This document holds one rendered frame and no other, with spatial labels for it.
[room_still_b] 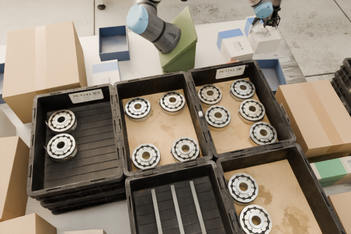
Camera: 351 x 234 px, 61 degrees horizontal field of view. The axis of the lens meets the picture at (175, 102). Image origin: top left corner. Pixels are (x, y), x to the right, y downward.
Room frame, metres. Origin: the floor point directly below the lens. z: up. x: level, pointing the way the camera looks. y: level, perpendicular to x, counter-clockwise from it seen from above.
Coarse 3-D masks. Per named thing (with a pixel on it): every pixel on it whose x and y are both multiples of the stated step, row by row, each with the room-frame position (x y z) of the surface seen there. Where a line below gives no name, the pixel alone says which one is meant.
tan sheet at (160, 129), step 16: (144, 96) 0.75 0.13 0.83; (160, 96) 0.75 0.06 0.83; (160, 112) 0.66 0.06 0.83; (128, 128) 0.59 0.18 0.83; (144, 128) 0.59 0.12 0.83; (160, 128) 0.59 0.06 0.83; (176, 128) 0.59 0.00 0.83; (192, 128) 0.59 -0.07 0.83; (128, 144) 0.52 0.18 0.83; (160, 144) 0.52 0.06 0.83
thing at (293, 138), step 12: (252, 60) 0.86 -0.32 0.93; (192, 72) 0.80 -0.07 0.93; (192, 84) 0.73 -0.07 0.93; (264, 84) 0.73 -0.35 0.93; (276, 108) 0.62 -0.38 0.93; (204, 120) 0.56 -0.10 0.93; (288, 132) 0.52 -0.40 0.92; (264, 144) 0.47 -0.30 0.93; (276, 144) 0.47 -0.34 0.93; (216, 156) 0.42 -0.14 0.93
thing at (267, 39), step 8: (248, 24) 1.27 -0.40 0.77; (248, 32) 1.25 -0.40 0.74; (264, 32) 1.19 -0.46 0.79; (272, 32) 1.19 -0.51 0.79; (256, 40) 1.15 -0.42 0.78; (264, 40) 1.13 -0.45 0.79; (272, 40) 1.13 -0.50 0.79; (256, 48) 1.12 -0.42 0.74; (264, 48) 1.13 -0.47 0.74; (272, 48) 1.14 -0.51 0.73
